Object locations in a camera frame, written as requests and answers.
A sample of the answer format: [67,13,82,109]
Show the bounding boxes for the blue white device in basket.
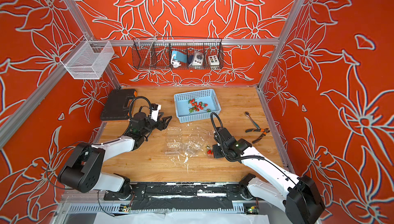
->
[170,50,187,68]

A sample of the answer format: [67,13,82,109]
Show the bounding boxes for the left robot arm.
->
[57,103,172,200]

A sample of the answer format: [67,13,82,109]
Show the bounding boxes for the clear clamshell container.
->
[197,127,216,159]
[183,137,203,157]
[164,127,183,155]

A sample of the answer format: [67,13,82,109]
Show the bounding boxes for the white button box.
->
[207,55,220,69]

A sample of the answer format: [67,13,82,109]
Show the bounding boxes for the orange handled pliers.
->
[244,111,270,144]

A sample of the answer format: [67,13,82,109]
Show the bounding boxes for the clear acrylic wall box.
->
[61,41,115,80]

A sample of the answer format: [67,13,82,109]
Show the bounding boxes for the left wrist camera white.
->
[150,103,163,121]

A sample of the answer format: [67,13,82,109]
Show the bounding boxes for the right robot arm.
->
[213,127,326,224]

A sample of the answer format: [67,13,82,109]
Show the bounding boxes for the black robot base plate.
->
[104,183,263,214]

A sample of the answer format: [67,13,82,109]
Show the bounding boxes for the grey box with dials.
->
[187,51,204,67]

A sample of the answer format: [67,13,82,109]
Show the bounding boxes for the pile of strawberries in basket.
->
[188,98,212,114]

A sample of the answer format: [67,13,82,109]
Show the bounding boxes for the black plastic tool case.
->
[100,89,137,121]

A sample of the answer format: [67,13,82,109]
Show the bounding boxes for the blue perforated plastic basket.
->
[174,89,221,123]

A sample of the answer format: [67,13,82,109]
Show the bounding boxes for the black wire wall basket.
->
[131,36,224,70]

